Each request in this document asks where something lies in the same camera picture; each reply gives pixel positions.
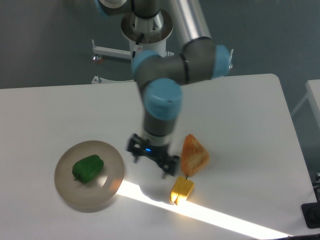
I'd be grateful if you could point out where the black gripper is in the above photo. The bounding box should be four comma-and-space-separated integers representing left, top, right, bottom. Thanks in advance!
126, 131, 180, 179

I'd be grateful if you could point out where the black device at edge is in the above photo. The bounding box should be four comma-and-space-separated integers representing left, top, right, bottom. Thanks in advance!
300, 171, 320, 229

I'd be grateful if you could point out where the round beige plate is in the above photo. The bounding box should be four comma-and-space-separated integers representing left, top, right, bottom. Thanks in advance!
54, 140, 125, 213

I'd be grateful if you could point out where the orange bread triangle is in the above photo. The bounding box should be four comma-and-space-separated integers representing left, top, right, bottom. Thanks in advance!
180, 134, 210, 178

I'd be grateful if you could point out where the green bell pepper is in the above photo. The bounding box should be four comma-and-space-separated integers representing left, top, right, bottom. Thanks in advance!
72, 154, 104, 184

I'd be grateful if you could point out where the white side table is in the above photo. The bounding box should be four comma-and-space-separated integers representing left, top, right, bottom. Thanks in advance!
290, 79, 320, 127

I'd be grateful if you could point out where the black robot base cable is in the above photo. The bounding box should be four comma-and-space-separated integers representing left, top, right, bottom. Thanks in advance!
131, 32, 145, 60

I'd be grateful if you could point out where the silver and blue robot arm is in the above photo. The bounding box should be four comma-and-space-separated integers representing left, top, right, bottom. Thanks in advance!
95, 0, 233, 176

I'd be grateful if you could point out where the yellow bell pepper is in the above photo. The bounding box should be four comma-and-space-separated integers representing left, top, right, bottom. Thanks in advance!
169, 176, 195, 206

